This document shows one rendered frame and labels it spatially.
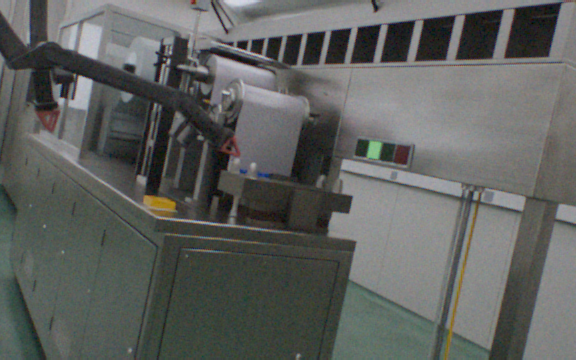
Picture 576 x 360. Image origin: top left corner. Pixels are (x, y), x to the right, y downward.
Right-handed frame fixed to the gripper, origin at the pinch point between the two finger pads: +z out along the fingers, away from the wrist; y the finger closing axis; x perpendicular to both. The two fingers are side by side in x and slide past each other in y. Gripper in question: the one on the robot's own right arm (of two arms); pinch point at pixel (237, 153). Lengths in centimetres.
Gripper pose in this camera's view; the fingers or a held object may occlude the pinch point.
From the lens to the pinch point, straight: 180.3
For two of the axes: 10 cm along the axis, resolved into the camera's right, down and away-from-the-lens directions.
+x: 5.8, -7.9, 2.1
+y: 5.2, 1.5, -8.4
